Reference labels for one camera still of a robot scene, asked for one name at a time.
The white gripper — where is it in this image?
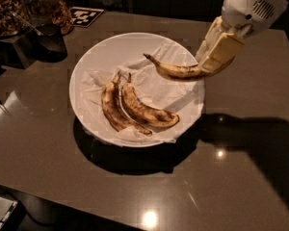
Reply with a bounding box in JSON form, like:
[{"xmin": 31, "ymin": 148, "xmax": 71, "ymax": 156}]
[{"xmin": 196, "ymin": 0, "xmax": 289, "ymax": 73}]

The yellow spotted banana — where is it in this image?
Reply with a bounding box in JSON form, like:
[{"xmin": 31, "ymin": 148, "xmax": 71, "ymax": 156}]
[{"xmin": 143, "ymin": 53, "xmax": 236, "ymax": 83}]

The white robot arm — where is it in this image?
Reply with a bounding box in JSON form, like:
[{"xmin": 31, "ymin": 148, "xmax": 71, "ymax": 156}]
[{"xmin": 196, "ymin": 0, "xmax": 288, "ymax": 73}]

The white bowl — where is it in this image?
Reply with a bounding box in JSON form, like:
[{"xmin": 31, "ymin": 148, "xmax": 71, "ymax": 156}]
[{"xmin": 68, "ymin": 32, "xmax": 206, "ymax": 148}]

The middle brown spotted banana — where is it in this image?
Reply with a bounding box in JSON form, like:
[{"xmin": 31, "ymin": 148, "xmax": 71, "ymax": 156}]
[{"xmin": 121, "ymin": 76, "xmax": 180, "ymax": 128}]

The brown spotted banana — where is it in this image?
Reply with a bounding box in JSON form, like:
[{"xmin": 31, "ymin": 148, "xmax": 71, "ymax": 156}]
[
  {"xmin": 121, "ymin": 76, "xmax": 180, "ymax": 128},
  {"xmin": 101, "ymin": 72, "xmax": 152, "ymax": 136}
]

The left brown spotted banana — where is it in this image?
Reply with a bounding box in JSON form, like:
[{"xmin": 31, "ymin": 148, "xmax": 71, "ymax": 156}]
[{"xmin": 101, "ymin": 72, "xmax": 152, "ymax": 136}]

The white paper towel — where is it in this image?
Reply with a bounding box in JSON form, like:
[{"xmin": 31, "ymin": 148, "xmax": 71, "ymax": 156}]
[{"xmin": 76, "ymin": 41, "xmax": 206, "ymax": 144}]

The black white marker tag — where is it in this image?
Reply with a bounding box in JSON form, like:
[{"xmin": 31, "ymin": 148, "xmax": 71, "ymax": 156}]
[{"xmin": 69, "ymin": 7, "xmax": 104, "ymax": 28}]

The glass jar of nuts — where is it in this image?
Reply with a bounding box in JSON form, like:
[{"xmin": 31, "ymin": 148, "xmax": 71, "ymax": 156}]
[{"xmin": 24, "ymin": 0, "xmax": 73, "ymax": 35}]

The dark stand block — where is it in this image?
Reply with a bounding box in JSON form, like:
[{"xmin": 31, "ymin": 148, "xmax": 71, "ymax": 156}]
[{"xmin": 0, "ymin": 33, "xmax": 36, "ymax": 69}]

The glass jar of cashews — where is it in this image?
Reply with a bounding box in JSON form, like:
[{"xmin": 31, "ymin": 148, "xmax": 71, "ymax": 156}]
[{"xmin": 0, "ymin": 0, "xmax": 31, "ymax": 38}]

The black scoop with handle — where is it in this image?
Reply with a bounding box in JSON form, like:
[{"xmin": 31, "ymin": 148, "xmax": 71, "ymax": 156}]
[{"xmin": 13, "ymin": 13, "xmax": 67, "ymax": 63}]

